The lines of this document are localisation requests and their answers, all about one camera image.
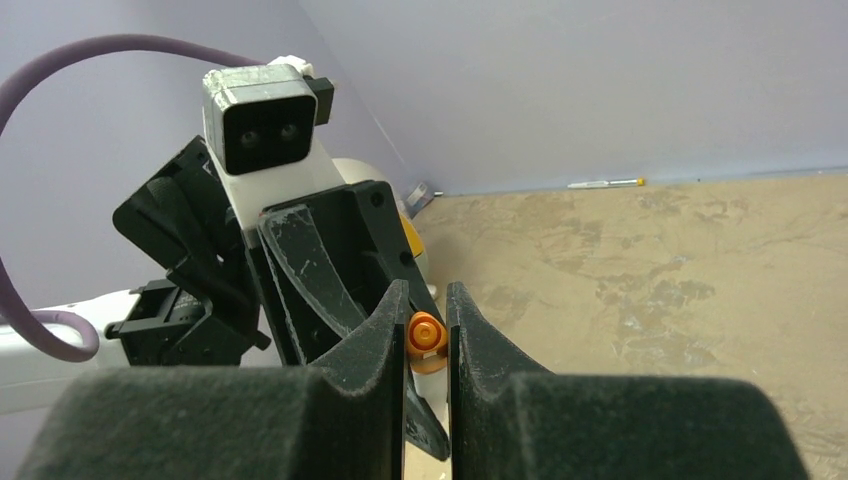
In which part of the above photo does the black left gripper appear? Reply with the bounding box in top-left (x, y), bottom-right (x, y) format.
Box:
top-left (108, 137), bottom-right (444, 365)

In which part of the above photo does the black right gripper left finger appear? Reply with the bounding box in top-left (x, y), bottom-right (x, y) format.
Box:
top-left (18, 280), bottom-right (409, 479)

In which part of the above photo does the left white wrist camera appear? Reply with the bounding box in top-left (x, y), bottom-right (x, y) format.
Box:
top-left (201, 55), bottom-right (346, 230)

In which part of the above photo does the orange pen cap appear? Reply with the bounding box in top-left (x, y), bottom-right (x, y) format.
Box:
top-left (406, 311), bottom-right (448, 362)

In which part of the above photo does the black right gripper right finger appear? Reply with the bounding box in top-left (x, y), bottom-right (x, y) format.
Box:
top-left (446, 282), bottom-right (809, 479)

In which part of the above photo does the white pen orange tip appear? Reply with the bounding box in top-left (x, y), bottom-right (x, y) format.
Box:
top-left (567, 178), bottom-right (646, 190)

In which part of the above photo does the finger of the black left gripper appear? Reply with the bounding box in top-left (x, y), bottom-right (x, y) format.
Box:
top-left (405, 370), bottom-right (451, 461)

